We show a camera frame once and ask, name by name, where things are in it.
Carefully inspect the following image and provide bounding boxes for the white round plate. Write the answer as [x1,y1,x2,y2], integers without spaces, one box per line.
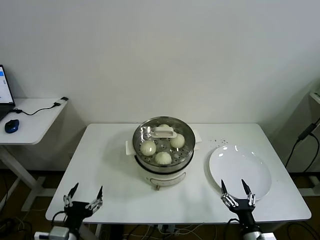
[208,144,273,202]

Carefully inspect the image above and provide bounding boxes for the white power strip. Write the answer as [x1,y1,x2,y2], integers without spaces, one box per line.
[157,224,176,235]

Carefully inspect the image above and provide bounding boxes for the white shelf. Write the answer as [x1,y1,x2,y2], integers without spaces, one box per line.
[309,90,320,105]

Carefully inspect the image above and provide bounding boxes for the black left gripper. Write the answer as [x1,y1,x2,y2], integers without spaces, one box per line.
[62,182,104,226]

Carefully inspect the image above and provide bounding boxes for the white electric cooker base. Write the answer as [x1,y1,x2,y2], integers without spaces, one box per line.
[134,153,195,192]

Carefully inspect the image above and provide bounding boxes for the blue computer mouse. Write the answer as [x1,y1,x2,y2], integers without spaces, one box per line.
[4,119,20,134]

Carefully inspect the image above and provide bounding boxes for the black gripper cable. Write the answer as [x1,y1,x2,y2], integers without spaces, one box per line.
[226,218,242,240]
[51,211,67,227]

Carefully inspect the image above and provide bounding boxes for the white side desk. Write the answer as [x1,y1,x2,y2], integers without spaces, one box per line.
[0,98,68,213]

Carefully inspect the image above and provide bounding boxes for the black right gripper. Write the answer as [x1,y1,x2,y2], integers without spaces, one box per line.
[220,178,260,229]

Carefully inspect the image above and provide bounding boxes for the black cable with adapter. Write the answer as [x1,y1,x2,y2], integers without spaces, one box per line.
[9,96,69,116]

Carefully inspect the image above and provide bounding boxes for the dark crumbs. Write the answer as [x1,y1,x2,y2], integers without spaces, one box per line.
[209,138,230,146]

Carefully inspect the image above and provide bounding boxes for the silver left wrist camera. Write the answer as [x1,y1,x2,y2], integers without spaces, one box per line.
[33,226,70,240]

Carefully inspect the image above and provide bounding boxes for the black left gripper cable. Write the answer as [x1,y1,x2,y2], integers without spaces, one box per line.
[51,211,67,227]

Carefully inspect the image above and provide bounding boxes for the black laptop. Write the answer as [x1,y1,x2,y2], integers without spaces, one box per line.
[0,64,16,121]

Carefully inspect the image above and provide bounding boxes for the glass lid with cream handle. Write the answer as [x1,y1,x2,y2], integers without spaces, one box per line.
[132,116,195,166]

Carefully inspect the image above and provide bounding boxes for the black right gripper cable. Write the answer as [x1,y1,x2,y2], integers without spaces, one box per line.
[226,218,242,240]

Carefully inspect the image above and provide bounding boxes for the black power adapter cable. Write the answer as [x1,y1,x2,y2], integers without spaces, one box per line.
[284,121,320,173]

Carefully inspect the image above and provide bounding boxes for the steel steamer basket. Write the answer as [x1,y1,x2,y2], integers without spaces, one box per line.
[124,115,203,175]

